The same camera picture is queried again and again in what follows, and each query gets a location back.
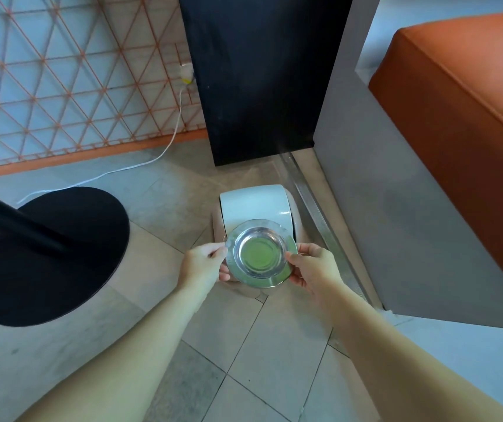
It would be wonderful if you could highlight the person's left hand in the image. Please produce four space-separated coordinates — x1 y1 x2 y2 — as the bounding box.
179 242 231 292

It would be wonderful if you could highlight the person's right hand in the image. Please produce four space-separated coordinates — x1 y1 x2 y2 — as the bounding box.
285 243 344 299

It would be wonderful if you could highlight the round steel bowl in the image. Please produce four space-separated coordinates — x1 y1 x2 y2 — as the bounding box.
225 219 299 287

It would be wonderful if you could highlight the person's left forearm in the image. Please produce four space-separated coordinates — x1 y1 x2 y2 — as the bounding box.
16 279 210 422

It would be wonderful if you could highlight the person's right forearm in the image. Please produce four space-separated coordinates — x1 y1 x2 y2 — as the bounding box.
317 281 503 422

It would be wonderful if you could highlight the white pet feeder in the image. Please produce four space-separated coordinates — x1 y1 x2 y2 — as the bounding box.
213 184 298 298

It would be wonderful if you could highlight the grey sofa base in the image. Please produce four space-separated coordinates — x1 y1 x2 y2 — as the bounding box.
312 0 503 332

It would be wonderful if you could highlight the black round stand base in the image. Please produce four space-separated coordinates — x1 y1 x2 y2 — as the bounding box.
0 187 130 327

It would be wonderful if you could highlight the black cabinet panel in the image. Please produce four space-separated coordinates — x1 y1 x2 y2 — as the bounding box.
178 0 354 167

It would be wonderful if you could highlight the black stand pole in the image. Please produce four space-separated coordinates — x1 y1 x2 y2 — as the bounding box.
0 183 74 259

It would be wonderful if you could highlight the orange leather sofa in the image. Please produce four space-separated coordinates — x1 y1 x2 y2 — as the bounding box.
368 11 503 310

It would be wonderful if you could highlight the metal floor rail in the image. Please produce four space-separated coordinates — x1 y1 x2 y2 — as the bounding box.
278 150 386 310

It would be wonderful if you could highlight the white power cable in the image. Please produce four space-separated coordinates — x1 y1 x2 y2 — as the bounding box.
16 85 191 206

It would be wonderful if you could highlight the orange wire grid panel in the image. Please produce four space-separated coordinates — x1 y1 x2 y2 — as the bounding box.
0 0 210 171

